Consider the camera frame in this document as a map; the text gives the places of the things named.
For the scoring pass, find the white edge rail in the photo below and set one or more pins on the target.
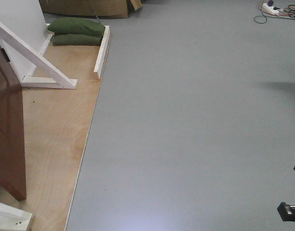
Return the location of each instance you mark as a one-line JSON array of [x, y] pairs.
[[103, 52]]

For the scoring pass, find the upper green sandbag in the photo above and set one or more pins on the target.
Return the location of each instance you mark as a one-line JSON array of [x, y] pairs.
[[70, 25]]

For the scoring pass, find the white brace bottom left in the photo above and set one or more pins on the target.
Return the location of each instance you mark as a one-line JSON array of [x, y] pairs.
[[14, 219]]

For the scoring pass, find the plywood base platform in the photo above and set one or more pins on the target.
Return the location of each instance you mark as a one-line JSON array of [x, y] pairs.
[[57, 123]]

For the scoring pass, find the white diagonal brace frame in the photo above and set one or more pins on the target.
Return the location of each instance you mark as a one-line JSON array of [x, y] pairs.
[[57, 79]]

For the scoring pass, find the white power strip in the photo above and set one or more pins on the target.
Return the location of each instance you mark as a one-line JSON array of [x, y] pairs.
[[270, 9]]

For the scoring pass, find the white wall panel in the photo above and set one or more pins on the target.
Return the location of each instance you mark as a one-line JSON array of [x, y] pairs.
[[25, 19]]

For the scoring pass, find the cardboard box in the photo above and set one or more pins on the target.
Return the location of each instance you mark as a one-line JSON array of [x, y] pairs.
[[100, 8]]

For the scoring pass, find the lower green sandbag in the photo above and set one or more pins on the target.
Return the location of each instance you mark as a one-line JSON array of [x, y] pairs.
[[76, 39]]

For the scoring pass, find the brown wooden door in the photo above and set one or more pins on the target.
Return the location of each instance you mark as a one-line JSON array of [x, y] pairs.
[[12, 140]]

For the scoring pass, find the black robot part lower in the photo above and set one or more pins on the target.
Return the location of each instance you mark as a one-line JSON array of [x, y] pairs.
[[286, 211]]

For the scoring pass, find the green sandbag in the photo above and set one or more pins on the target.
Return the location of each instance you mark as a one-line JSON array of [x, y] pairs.
[[76, 39], [70, 25]]

